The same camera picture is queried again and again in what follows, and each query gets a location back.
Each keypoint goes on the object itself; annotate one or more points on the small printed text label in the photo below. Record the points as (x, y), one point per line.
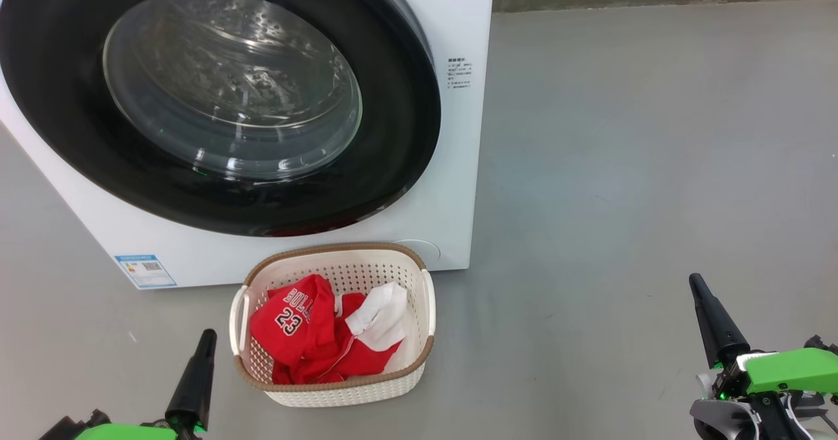
(459, 73)

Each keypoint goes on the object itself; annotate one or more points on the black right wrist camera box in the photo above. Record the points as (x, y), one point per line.
(821, 344)

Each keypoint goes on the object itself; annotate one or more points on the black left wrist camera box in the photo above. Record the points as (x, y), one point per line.
(78, 427)

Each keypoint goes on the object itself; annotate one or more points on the red Bulls 23 jersey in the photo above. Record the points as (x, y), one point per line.
(288, 329)

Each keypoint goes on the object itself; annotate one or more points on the black round glass washer door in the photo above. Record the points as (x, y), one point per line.
(393, 99)

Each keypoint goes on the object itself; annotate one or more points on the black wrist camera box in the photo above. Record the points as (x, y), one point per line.
(78, 427)
(821, 344)

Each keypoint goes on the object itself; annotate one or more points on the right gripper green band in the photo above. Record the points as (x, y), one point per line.
(792, 371)

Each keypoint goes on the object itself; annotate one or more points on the cream laundry basket brown rim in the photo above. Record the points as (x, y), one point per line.
(340, 391)

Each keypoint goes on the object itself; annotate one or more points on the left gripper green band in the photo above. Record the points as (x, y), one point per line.
(131, 432)

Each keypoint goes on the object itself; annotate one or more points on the round white filter cover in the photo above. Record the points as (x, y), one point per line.
(425, 249)

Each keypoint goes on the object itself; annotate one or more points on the white front-load washing machine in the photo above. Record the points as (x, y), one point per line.
(452, 165)

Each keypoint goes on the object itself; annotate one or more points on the blue bordered energy label sticker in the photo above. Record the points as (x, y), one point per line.
(145, 271)

